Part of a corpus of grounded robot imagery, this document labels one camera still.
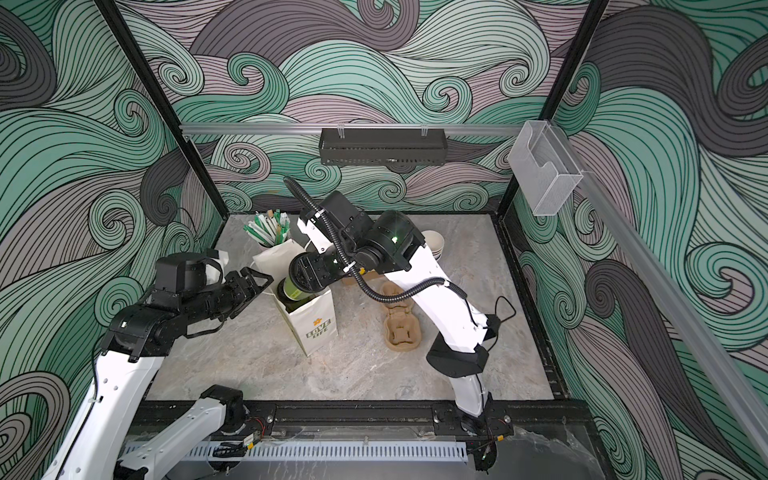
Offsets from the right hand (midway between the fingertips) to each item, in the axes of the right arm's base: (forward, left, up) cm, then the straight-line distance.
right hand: (313, 272), depth 59 cm
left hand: (+2, +12, -7) cm, 14 cm away
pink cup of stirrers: (+29, +23, -19) cm, 41 cm away
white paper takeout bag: (-2, +4, -21) cm, 21 cm away
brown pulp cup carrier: (+3, -20, -34) cm, 40 cm away
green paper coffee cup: (-2, +6, -7) cm, 9 cm away
